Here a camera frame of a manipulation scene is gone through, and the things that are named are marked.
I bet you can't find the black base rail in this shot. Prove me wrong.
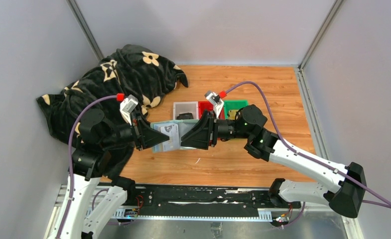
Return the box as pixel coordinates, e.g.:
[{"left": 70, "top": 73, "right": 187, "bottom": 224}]
[{"left": 112, "top": 184, "right": 302, "bottom": 222}]

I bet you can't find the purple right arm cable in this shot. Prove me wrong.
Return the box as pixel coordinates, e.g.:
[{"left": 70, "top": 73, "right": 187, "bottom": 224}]
[{"left": 219, "top": 81, "right": 391, "bottom": 215}]

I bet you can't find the white plastic bin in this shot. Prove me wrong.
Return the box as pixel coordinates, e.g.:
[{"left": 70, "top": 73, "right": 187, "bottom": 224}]
[{"left": 173, "top": 101, "right": 199, "bottom": 120}]

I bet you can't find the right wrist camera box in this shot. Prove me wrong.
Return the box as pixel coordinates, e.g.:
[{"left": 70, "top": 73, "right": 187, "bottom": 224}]
[{"left": 205, "top": 91, "right": 225, "bottom": 119}]

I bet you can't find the black cards stack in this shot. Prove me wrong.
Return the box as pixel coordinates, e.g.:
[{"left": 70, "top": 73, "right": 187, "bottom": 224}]
[{"left": 176, "top": 113, "right": 194, "bottom": 120}]

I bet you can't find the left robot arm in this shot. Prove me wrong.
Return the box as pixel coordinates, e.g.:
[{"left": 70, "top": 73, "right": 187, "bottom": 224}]
[{"left": 49, "top": 109, "right": 169, "bottom": 239}]

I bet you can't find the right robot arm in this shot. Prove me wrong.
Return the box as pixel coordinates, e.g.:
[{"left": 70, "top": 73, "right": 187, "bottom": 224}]
[{"left": 181, "top": 105, "right": 366, "bottom": 218}]

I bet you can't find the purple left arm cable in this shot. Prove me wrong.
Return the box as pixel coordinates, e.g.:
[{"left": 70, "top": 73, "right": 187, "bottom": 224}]
[{"left": 55, "top": 93, "right": 126, "bottom": 239}]

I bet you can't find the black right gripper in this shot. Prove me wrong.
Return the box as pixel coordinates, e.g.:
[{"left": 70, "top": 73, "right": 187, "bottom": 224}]
[{"left": 181, "top": 109, "right": 252, "bottom": 150}]

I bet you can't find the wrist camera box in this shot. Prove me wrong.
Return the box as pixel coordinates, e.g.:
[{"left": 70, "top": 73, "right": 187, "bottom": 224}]
[
  {"left": 205, "top": 91, "right": 225, "bottom": 119},
  {"left": 120, "top": 95, "right": 139, "bottom": 125}
]

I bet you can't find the red plastic bin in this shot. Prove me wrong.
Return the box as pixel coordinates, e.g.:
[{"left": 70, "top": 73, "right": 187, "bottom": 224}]
[{"left": 198, "top": 101, "right": 225, "bottom": 120}]

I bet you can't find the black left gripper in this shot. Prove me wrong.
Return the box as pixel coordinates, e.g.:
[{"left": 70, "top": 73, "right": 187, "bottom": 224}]
[{"left": 101, "top": 110, "right": 170, "bottom": 150}]

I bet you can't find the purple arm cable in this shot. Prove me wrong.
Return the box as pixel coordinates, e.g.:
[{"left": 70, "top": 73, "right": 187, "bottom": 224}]
[
  {"left": 219, "top": 81, "right": 391, "bottom": 215},
  {"left": 55, "top": 93, "right": 126, "bottom": 239}
]

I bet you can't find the green plastic bin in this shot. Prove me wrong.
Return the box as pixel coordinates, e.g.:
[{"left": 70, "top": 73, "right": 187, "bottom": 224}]
[{"left": 224, "top": 100, "right": 248, "bottom": 120}]

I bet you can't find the teal leather card holder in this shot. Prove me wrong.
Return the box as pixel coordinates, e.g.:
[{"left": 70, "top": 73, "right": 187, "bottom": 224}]
[{"left": 150, "top": 119, "right": 198, "bottom": 153}]

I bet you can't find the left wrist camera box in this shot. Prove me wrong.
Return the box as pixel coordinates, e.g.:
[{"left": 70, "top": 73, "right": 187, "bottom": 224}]
[{"left": 120, "top": 95, "right": 139, "bottom": 125}]

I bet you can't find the silver patterned card in holder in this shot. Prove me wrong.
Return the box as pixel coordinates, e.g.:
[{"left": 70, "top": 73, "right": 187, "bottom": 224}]
[{"left": 159, "top": 123, "right": 180, "bottom": 151}]

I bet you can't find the black floral fleece blanket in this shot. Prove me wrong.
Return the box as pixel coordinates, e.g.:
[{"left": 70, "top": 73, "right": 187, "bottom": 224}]
[{"left": 36, "top": 44, "right": 189, "bottom": 179}]

